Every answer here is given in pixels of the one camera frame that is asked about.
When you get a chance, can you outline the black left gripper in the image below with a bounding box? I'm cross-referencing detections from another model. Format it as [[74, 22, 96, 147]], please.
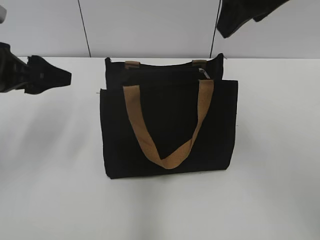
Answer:
[[0, 42, 72, 95]]

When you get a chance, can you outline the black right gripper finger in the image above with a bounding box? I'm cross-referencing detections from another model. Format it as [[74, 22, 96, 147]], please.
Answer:
[[216, 0, 287, 39]]

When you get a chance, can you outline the silver zipper pull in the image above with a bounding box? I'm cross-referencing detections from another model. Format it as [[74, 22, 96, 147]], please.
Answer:
[[198, 68, 211, 80]]

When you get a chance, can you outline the black canvas tote bag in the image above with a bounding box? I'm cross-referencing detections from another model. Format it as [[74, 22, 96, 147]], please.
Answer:
[[99, 54, 239, 179]]

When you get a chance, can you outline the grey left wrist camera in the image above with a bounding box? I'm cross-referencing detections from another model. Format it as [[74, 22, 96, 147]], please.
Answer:
[[0, 5, 7, 24]]

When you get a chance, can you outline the tan rear bag strap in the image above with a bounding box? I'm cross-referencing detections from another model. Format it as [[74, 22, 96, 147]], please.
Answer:
[[124, 59, 206, 69]]

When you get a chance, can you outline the tan bag strap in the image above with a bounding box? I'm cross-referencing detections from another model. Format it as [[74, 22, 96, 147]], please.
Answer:
[[124, 59, 206, 69], [122, 79, 214, 170]]

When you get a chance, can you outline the tan front bag strap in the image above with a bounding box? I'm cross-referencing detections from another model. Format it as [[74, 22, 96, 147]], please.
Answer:
[[122, 79, 214, 170]]

